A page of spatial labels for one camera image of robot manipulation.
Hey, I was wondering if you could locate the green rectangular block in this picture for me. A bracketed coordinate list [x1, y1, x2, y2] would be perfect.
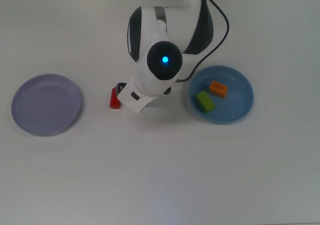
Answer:
[195, 90, 216, 114]

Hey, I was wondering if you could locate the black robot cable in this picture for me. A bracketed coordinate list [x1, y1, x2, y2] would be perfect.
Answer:
[174, 0, 230, 83]

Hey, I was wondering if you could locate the red cylinder block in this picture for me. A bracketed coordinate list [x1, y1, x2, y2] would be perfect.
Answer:
[108, 87, 122, 110]

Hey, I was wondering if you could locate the blue plate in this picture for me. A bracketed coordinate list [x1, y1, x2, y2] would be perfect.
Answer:
[188, 64, 255, 125]

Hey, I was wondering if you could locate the purple plate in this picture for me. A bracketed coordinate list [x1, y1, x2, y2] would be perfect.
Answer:
[10, 73, 83, 137]

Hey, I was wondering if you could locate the orange rectangular block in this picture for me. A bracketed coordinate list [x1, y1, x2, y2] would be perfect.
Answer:
[208, 80, 229, 98]

